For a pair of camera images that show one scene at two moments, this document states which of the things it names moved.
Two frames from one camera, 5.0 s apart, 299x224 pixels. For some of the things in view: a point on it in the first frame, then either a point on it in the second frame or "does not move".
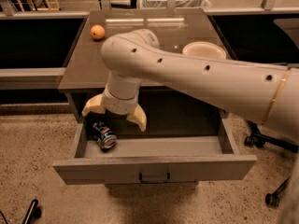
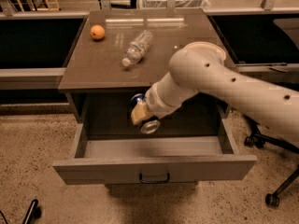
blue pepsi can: [105, 137] to [149, 124]
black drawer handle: [154, 181] does not move
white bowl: [205, 49] does not move
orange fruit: [97, 32] does not move
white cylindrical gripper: [119, 105] to [153, 101]
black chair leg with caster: [35, 212] does not move
